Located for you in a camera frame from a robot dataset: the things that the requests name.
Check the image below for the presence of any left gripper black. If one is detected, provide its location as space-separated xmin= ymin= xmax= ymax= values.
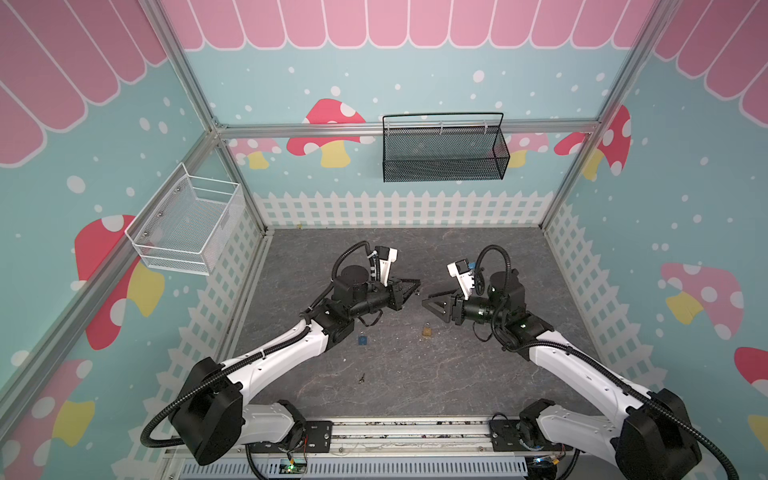
xmin=350 ymin=275 xmax=421 ymax=319

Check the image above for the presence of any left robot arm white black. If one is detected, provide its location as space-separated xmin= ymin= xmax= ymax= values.
xmin=168 ymin=265 xmax=421 ymax=466

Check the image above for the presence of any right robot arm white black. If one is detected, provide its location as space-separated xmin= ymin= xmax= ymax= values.
xmin=422 ymin=271 xmax=703 ymax=479

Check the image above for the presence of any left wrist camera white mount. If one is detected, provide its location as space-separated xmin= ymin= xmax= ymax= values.
xmin=368 ymin=246 xmax=398 ymax=287

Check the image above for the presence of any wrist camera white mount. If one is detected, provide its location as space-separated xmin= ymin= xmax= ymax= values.
xmin=447 ymin=259 xmax=476 ymax=300
xmin=368 ymin=246 xmax=398 ymax=287

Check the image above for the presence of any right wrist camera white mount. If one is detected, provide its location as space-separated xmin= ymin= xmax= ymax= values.
xmin=447 ymin=259 xmax=476 ymax=300

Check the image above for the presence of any black mesh wall basket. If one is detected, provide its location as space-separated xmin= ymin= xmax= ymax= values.
xmin=381 ymin=112 xmax=511 ymax=183

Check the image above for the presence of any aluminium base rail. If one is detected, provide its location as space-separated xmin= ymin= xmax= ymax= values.
xmin=161 ymin=415 xmax=661 ymax=463

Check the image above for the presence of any grey vented cable duct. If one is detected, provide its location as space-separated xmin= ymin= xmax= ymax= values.
xmin=179 ymin=458 xmax=529 ymax=480

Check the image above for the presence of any white mesh wall basket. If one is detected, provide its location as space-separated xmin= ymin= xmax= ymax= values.
xmin=125 ymin=164 xmax=246 ymax=276

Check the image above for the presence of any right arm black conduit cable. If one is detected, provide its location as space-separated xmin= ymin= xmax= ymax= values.
xmin=473 ymin=244 xmax=740 ymax=480

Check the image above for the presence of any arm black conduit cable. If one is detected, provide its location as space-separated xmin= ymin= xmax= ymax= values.
xmin=140 ymin=241 xmax=373 ymax=449
xmin=473 ymin=244 xmax=740 ymax=480

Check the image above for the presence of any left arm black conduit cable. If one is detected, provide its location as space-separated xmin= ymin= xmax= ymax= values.
xmin=140 ymin=241 xmax=373 ymax=449

